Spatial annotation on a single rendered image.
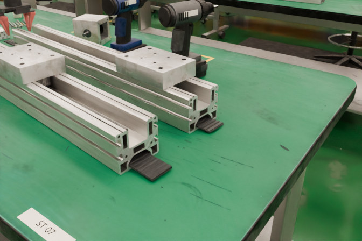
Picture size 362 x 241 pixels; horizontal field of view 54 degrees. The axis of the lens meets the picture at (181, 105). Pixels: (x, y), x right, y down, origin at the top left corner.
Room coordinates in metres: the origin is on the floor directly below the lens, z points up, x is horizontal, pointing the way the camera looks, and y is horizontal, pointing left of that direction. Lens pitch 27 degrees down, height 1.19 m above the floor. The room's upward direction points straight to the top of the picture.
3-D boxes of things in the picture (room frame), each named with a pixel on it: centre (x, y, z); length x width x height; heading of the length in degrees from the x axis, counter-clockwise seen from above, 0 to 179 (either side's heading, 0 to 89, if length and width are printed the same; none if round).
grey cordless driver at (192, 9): (0.99, -0.03, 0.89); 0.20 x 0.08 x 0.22; 130
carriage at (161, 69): (0.79, 0.06, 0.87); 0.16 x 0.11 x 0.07; 48
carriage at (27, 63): (0.82, 0.37, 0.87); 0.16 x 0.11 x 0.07; 48
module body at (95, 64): (0.96, 0.25, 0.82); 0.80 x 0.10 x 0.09; 48
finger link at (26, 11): (1.30, 0.57, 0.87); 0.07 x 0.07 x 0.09; 47
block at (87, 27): (1.31, 0.34, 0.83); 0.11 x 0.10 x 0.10; 162
